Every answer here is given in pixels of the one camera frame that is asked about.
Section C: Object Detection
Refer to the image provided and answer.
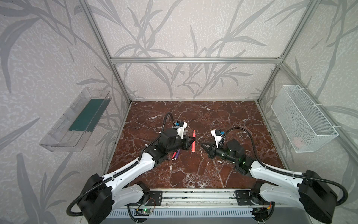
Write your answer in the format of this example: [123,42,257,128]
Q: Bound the red pink marker pen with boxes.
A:
[192,130,196,153]

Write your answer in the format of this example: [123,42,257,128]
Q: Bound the white wire mesh basket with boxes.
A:
[271,85,339,153]

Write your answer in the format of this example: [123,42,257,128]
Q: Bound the clear plastic wall tray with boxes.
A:
[39,87,112,152]

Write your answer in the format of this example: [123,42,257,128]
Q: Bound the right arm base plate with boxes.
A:
[233,190,271,207]

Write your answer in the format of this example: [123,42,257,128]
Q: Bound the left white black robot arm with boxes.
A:
[66,127,196,224]

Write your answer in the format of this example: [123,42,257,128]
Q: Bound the green circuit board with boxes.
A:
[134,208,154,217]

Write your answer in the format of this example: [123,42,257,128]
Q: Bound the aluminium frame crossbar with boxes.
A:
[111,57,281,64]

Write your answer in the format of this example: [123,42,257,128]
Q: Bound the purple marker pen lower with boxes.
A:
[174,149,180,160]

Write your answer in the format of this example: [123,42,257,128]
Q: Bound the pink object in basket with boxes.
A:
[293,137,305,149]

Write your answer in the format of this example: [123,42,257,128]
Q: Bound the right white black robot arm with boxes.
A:
[200,140,348,224]

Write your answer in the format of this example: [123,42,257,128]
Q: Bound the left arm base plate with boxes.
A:
[132,190,163,206]

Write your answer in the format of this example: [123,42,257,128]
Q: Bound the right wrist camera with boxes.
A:
[211,129,226,148]

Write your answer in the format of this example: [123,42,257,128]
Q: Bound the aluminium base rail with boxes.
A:
[117,188,317,209]

